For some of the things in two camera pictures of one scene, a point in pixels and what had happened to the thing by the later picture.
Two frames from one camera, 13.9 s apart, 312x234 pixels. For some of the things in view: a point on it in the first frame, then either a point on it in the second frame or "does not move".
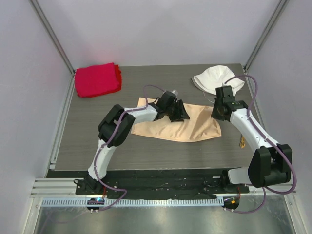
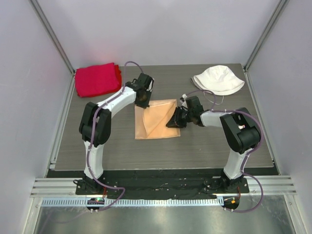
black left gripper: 180,113 -> 145,105
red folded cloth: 96,80 does not move
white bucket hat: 210,78 does not move
